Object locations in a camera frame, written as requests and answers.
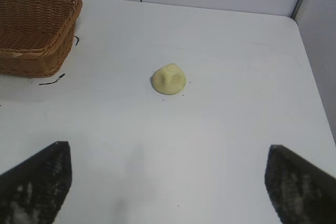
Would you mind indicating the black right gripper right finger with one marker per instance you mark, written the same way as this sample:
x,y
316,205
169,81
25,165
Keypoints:
x,y
299,187

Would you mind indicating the pale yellow egg yolk pastry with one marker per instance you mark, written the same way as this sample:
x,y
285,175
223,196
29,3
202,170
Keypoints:
x,y
169,79

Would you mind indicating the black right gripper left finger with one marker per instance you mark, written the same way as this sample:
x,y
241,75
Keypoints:
x,y
36,182

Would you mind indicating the brown wicker basket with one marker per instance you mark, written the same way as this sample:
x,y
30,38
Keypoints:
x,y
31,32

